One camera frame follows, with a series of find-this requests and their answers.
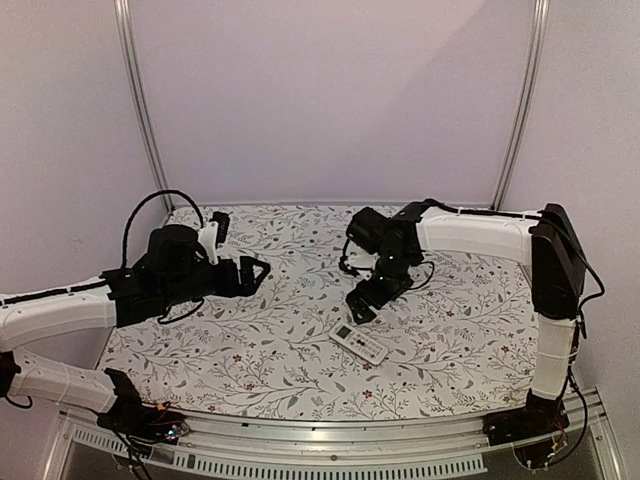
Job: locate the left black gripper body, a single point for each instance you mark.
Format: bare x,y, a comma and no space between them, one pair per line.
186,288

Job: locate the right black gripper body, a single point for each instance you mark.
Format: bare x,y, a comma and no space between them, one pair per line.
376,292

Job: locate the beige remote control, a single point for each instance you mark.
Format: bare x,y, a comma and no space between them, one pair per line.
358,343

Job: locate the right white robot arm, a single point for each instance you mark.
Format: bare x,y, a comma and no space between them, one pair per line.
544,242

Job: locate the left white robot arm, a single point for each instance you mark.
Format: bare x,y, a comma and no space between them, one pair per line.
27,318

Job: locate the floral patterned table mat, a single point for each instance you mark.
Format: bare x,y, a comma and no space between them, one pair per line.
464,341

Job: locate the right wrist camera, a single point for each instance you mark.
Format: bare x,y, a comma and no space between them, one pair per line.
356,264

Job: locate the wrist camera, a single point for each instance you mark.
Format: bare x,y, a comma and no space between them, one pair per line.
213,235
356,264

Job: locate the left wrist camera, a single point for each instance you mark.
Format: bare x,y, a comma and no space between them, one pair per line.
213,235

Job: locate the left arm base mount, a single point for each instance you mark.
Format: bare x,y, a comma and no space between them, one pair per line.
130,416

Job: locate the front aluminium rail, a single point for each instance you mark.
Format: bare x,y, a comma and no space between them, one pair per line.
228,447

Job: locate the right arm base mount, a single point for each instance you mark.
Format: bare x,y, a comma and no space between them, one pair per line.
536,418

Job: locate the left aluminium frame post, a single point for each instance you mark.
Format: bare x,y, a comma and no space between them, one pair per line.
125,30

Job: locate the aluminium frame post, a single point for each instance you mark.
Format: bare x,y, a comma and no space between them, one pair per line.
526,95
125,30

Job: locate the right aluminium frame post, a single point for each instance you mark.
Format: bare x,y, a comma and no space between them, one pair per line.
526,95

